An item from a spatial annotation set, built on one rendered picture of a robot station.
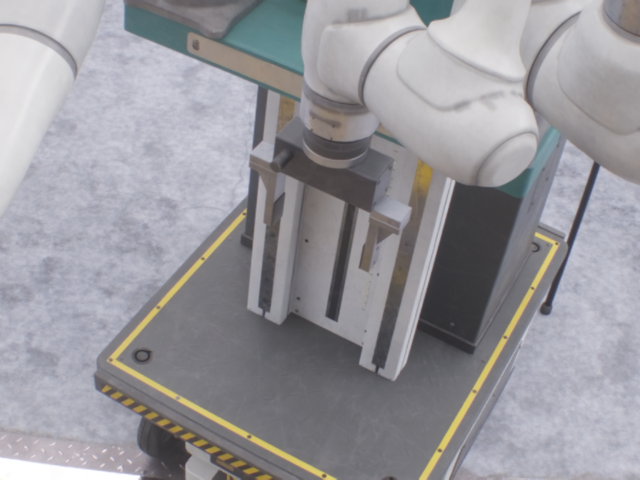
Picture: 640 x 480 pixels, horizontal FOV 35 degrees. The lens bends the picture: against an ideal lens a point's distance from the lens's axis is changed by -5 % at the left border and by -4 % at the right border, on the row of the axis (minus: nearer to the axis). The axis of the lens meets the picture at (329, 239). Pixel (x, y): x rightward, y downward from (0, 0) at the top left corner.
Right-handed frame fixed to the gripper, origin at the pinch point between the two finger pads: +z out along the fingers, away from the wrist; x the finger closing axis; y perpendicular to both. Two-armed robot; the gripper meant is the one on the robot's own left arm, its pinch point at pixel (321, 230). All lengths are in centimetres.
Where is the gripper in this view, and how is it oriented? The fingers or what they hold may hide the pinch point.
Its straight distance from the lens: 128.0
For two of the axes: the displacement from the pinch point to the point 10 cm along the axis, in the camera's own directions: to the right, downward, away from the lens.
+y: -4.7, 5.8, -6.6
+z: -1.2, 7.0, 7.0
